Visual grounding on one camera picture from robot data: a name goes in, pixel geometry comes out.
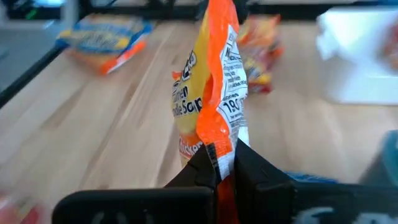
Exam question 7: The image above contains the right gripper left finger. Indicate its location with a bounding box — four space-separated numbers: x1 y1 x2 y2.
52 143 218 224

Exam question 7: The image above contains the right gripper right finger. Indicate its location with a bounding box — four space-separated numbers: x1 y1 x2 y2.
234 138 398 224

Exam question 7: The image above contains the orange chicken noodle packet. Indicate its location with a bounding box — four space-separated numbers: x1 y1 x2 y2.
67 39 149 77
171 0 250 224

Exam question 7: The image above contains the blue noodle packet white back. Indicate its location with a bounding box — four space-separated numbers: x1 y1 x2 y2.
284 172 338 184

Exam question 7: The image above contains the dark red noodle packet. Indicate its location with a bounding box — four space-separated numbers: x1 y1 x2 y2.
0 192 41 224

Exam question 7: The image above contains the white plastic bin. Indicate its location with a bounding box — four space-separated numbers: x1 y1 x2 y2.
315 6 398 105

